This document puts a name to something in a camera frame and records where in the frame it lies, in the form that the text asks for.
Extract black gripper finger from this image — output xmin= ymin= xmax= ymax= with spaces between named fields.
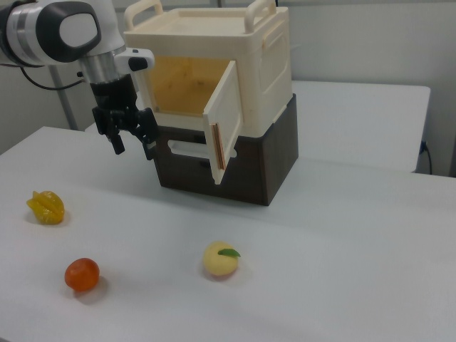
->
xmin=124 ymin=108 xmax=160 ymax=161
xmin=91 ymin=106 xmax=126 ymax=155

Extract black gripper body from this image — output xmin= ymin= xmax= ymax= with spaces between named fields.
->
xmin=88 ymin=73 xmax=140 ymax=117

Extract cream cabinet door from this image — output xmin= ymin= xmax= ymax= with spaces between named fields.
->
xmin=202 ymin=59 xmax=245 ymax=185

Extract cream plastic cabinet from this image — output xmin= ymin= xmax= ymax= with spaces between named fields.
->
xmin=123 ymin=0 xmax=294 ymax=138

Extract grey metal pole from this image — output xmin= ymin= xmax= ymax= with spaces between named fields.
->
xmin=48 ymin=66 xmax=80 ymax=132

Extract yellow toy starfruit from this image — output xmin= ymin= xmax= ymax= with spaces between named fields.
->
xmin=25 ymin=190 xmax=66 ymax=226

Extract dark brown box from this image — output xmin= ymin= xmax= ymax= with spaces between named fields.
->
xmin=151 ymin=93 xmax=299 ymax=207

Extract orange toy tangerine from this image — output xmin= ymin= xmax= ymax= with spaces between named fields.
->
xmin=64 ymin=257 xmax=100 ymax=293

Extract yellow toy peach with leaf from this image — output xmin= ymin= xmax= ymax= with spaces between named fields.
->
xmin=202 ymin=241 xmax=242 ymax=277

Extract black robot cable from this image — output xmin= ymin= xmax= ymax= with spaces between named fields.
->
xmin=19 ymin=66 xmax=87 ymax=91

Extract black power cable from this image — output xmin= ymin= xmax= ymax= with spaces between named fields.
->
xmin=420 ymin=140 xmax=434 ymax=175

